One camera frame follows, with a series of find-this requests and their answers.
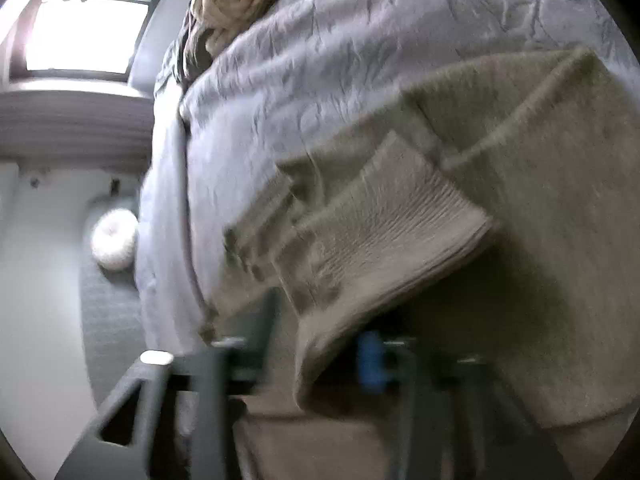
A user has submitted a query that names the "beige crumpled cloth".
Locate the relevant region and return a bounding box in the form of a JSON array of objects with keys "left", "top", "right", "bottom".
[{"left": 181, "top": 0, "right": 312, "bottom": 78}]

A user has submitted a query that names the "bright window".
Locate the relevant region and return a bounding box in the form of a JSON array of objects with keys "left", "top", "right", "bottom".
[{"left": 9, "top": 0, "right": 177, "bottom": 82}]

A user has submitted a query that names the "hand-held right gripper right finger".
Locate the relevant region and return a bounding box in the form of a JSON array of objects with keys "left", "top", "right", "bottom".
[{"left": 350, "top": 330, "right": 572, "bottom": 480}]

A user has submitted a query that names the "grey rug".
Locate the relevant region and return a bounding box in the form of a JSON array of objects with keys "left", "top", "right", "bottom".
[{"left": 79, "top": 247, "right": 153, "bottom": 406}]

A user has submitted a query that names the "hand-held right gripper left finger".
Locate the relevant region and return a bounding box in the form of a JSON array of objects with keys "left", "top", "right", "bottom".
[{"left": 52, "top": 287, "right": 282, "bottom": 480}]

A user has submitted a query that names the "white round cushion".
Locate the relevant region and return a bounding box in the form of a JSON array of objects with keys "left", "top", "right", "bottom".
[{"left": 91, "top": 208, "right": 140, "bottom": 272}]

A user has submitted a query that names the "brown knitted sweater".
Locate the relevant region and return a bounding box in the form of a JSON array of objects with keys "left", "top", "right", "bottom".
[{"left": 197, "top": 47, "right": 637, "bottom": 480}]

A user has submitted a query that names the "grey embossed blanket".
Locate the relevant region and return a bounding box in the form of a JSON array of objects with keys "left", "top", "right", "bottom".
[{"left": 134, "top": 0, "right": 632, "bottom": 356}]

